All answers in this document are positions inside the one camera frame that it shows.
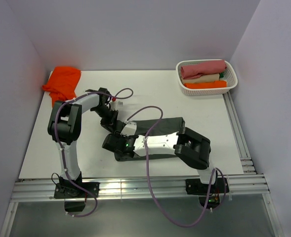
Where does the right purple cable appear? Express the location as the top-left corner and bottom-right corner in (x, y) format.
(125, 105), (227, 227)

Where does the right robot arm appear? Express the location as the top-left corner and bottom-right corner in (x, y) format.
(102, 127), (230, 196)

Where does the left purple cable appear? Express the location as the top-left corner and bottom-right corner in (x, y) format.
(53, 87), (133, 218)

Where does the rolled orange t shirt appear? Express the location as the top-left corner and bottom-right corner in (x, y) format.
(184, 80), (227, 89)

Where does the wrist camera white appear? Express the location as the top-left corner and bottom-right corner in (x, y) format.
(120, 120), (137, 136)
(109, 97), (124, 111)

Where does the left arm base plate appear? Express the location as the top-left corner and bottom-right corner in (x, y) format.
(53, 181), (100, 213)

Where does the dark grey t shirt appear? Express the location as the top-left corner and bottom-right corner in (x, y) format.
(113, 116), (186, 162)

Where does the rolled beige t shirt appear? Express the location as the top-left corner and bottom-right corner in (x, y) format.
(180, 74), (219, 84)

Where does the purple cable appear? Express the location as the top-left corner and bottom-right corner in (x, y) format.
(125, 105), (227, 227)
(53, 87), (133, 218)

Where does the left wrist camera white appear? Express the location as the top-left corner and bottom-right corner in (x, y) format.
(109, 97), (124, 111)

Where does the orange t shirt on table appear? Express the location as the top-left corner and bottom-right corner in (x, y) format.
(42, 66), (81, 106)

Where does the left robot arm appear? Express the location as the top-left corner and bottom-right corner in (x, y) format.
(47, 87), (119, 198)

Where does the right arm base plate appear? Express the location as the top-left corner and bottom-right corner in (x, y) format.
(185, 178), (230, 211)

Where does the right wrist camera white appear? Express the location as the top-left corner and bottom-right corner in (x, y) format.
(120, 120), (137, 136)

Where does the white plastic basket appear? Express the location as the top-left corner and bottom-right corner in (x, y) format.
(175, 59), (238, 96)

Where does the aluminium rail frame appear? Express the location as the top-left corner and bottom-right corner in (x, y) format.
(0, 93), (284, 237)

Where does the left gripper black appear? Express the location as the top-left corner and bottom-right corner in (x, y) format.
(92, 106), (119, 134)

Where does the rolled pink t shirt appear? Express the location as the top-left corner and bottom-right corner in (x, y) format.
(180, 60), (227, 79)

